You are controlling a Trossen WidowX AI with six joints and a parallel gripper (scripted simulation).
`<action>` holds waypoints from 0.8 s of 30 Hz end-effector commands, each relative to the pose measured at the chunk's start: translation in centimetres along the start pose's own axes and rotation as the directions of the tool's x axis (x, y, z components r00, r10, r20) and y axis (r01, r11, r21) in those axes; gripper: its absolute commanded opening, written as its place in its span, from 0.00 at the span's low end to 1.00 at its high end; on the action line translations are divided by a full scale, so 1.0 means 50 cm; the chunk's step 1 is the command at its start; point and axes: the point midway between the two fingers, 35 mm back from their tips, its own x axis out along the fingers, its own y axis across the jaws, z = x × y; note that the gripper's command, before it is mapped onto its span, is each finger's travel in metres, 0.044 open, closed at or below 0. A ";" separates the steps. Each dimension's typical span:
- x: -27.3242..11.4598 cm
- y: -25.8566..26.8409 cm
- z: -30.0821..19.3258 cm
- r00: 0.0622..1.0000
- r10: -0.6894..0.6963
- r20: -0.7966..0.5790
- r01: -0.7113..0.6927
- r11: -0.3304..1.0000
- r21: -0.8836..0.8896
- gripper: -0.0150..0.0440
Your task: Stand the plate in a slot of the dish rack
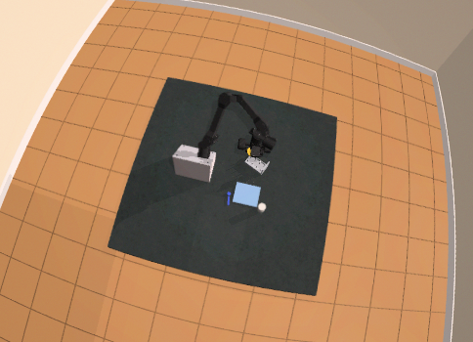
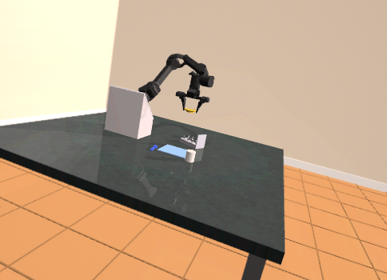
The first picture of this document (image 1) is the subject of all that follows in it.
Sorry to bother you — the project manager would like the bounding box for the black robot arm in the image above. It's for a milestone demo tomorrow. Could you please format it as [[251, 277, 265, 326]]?
[[197, 92, 277, 159]]

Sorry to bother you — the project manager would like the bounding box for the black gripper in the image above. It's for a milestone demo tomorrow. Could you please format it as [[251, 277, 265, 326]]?
[[237, 138, 271, 153]]

